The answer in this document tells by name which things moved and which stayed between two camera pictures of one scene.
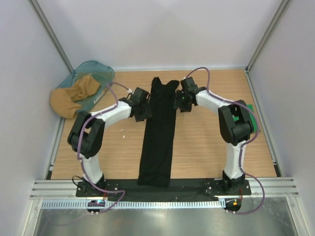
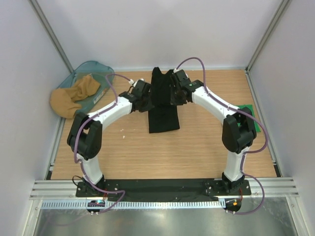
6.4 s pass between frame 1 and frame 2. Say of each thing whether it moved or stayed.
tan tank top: stayed
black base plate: stayed
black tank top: moved
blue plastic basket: stayed
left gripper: moved
